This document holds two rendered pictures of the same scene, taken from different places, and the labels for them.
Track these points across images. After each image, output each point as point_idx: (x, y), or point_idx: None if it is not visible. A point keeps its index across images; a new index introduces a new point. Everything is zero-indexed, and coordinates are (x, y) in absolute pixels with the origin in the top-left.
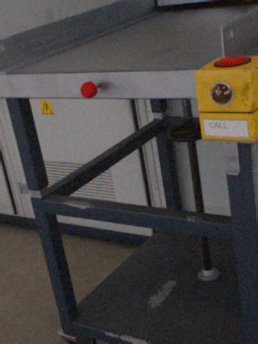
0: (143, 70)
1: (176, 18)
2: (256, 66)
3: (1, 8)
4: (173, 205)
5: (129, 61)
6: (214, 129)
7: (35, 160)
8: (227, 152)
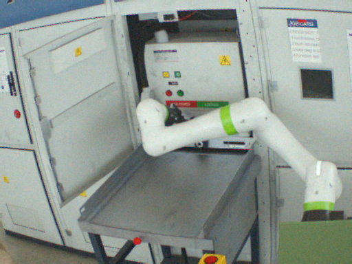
0: (164, 234)
1: (166, 162)
2: (219, 263)
3: (71, 170)
4: (166, 251)
5: (154, 223)
6: None
7: (103, 256)
8: None
